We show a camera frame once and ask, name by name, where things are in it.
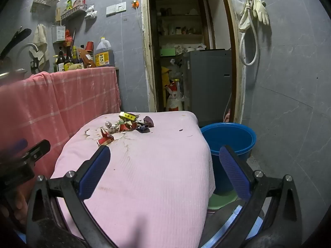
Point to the pink floral blanket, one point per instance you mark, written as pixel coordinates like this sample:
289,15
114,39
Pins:
155,173

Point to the green packet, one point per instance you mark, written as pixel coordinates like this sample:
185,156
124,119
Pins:
69,4

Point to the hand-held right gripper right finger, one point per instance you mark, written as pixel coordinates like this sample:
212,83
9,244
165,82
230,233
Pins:
234,171

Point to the torn red paper cup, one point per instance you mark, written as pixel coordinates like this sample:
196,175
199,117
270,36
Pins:
125,127
106,137

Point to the cream rubber glove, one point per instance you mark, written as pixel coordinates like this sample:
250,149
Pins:
261,10
245,15

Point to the orange wall hook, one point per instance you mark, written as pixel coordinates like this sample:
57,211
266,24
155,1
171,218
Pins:
135,4

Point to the metal faucet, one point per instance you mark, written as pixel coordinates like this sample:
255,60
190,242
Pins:
29,46

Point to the blue-purple wrapper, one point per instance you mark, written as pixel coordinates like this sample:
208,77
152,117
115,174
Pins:
143,129

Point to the metal utensil holder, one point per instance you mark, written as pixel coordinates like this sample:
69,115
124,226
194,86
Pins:
59,34

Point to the green cardboard box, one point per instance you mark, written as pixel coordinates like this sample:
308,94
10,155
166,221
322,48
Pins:
168,52

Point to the person's left hand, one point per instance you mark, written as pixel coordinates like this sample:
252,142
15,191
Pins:
20,206

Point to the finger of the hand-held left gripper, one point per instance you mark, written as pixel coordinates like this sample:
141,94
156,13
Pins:
38,148
15,145

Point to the yellow plastic bag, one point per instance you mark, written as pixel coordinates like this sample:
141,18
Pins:
165,73

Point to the purple wrapper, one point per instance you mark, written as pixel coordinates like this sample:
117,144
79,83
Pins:
148,121

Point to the cooking oil jug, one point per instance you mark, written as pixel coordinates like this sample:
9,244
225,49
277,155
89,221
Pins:
104,54

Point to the yellow-green bottle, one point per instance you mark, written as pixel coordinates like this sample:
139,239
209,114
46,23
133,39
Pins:
75,54

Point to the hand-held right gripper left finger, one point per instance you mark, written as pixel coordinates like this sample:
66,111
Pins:
94,171

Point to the wooden door frame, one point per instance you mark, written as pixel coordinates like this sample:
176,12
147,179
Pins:
144,56

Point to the white and red rice sack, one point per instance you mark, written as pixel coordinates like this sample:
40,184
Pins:
174,100

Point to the metal wall rack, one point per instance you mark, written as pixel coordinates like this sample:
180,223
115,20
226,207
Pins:
73,13

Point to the beige hanging cloth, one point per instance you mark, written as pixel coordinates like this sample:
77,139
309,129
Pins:
41,41

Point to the crumpled printed white wrapper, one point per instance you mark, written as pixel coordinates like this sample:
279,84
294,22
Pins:
112,127

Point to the pink checkered cloth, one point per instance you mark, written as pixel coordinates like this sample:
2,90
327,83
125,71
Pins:
64,98

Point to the grey washing machine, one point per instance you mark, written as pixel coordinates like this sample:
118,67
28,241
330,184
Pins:
206,82

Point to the yellow snack wrapper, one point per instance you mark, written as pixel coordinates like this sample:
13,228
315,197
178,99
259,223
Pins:
126,115

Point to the white hanging plastic bag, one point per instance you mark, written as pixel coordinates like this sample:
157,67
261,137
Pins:
91,11

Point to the pink slipper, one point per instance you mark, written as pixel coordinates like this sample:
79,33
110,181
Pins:
227,116

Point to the blue plastic bucket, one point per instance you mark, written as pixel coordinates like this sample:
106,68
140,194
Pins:
222,134

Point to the orange-brown packet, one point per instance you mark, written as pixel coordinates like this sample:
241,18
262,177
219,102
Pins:
86,58

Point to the clear plastic bags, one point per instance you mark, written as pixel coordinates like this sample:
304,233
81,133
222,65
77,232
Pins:
177,68

